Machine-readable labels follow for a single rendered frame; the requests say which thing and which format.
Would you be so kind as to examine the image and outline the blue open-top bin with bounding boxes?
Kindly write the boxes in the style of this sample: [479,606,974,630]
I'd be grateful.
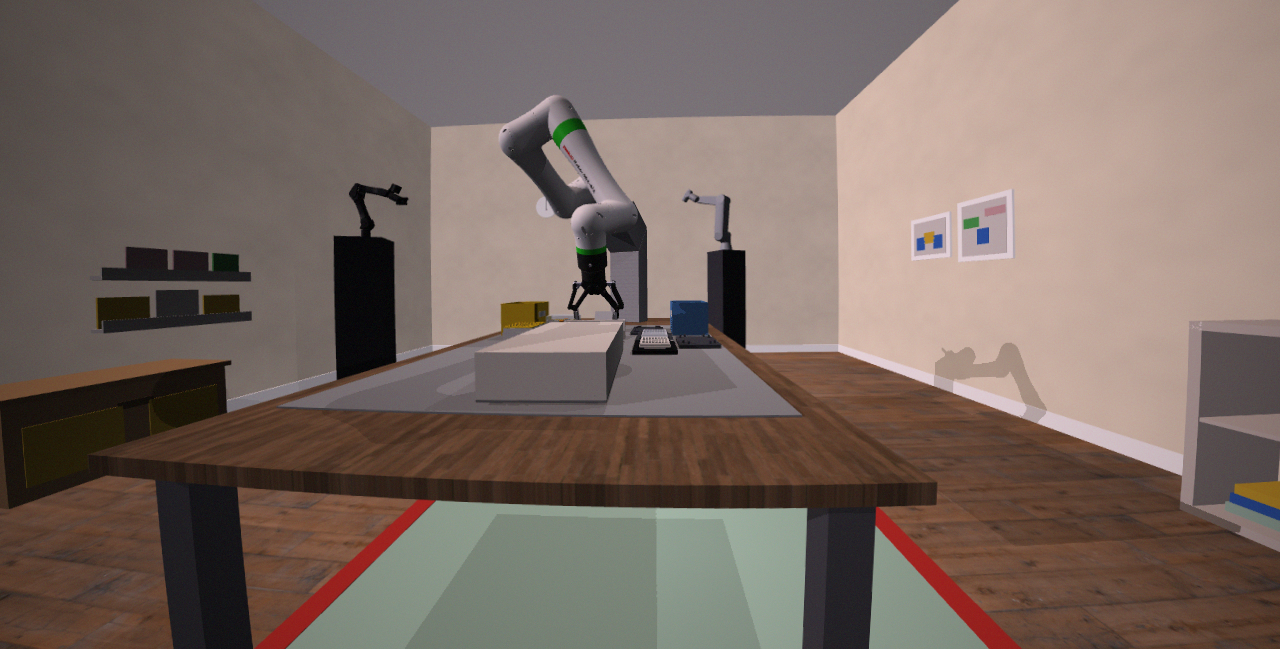
[669,300,708,335]

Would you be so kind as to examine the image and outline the yellow open-top bin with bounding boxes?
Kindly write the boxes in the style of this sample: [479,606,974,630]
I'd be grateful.
[500,301,549,335]

